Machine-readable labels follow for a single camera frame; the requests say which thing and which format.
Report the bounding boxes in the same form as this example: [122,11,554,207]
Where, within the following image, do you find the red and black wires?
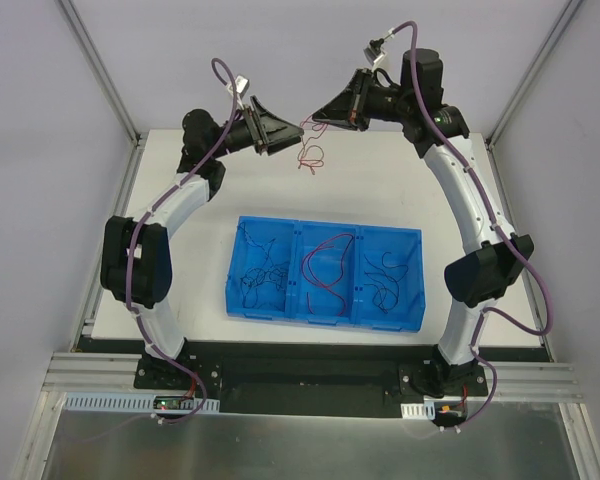
[297,115,330,175]

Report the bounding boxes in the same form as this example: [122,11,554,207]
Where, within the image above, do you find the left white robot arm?
[100,98,304,389]

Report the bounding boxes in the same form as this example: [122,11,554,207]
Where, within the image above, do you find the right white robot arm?
[311,48,534,398]

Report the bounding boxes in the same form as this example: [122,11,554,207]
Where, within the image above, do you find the blue three-compartment bin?
[225,216,426,333]

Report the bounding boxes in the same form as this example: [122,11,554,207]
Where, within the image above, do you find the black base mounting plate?
[132,339,489,416]

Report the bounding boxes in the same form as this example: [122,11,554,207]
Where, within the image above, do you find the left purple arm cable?
[124,58,249,426]

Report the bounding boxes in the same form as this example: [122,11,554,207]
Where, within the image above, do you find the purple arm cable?
[124,58,249,426]
[379,20,554,436]

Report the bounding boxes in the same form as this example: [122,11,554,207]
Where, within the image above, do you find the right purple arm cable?
[379,20,554,436]

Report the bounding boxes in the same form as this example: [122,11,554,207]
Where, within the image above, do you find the right white cable duct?
[400,403,436,421]

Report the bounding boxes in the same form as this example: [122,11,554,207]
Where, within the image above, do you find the white cable duct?
[65,393,220,415]
[400,403,436,421]

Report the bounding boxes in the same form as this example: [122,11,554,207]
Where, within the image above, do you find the left white cable duct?
[65,393,220,415]

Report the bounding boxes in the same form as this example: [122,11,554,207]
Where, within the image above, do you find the aluminium rail frame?
[15,131,600,479]

